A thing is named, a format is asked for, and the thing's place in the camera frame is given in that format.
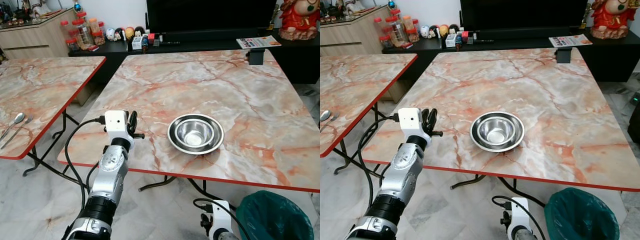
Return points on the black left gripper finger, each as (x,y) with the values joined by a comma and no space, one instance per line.
(135,118)
(426,117)
(433,116)
(130,118)

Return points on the steel spoon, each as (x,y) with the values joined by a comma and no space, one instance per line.
(325,115)
(19,118)

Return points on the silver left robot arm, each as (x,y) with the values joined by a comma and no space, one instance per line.
(402,175)
(111,175)

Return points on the large steel bowl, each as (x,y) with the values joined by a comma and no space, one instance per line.
(172,135)
(475,132)

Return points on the small steel bowl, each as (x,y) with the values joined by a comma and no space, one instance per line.
(195,134)
(496,131)

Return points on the bin with teal bag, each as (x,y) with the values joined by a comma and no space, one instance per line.
(272,215)
(580,215)

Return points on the small white carton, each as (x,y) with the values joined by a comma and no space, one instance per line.
(450,41)
(137,43)

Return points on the small clear jar red lid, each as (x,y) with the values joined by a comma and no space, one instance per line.
(99,39)
(72,45)
(384,42)
(65,29)
(378,26)
(412,36)

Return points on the small red box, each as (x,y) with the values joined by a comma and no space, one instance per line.
(151,37)
(465,35)

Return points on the white round doll figurine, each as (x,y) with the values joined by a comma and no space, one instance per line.
(424,32)
(110,34)

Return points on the dark round doll figurine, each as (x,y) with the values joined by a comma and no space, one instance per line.
(434,31)
(119,34)

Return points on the yellow round doll figurine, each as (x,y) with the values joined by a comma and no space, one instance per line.
(129,33)
(443,30)

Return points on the black haired doll figurine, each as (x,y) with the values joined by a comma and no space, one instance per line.
(453,29)
(139,31)

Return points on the black television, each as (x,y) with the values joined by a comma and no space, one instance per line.
(210,15)
(522,12)

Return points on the small black box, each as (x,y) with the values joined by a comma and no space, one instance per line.
(255,57)
(563,55)

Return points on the printed magazine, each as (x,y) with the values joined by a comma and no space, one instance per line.
(257,41)
(570,40)

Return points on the black tv console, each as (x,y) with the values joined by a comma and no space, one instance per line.
(605,57)
(290,60)

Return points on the dark brown sofa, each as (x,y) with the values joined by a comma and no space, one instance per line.
(635,125)

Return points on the red fortune god figurine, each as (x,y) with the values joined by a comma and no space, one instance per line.
(299,20)
(612,19)

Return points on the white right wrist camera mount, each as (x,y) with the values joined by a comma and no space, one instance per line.
(221,217)
(520,215)

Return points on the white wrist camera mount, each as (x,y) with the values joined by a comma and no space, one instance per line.
(116,122)
(410,121)
(221,217)
(520,215)

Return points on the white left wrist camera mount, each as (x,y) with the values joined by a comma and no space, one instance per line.
(410,121)
(116,122)

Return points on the black metal table leg frame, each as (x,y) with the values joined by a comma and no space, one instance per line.
(376,117)
(470,181)
(64,125)
(160,182)

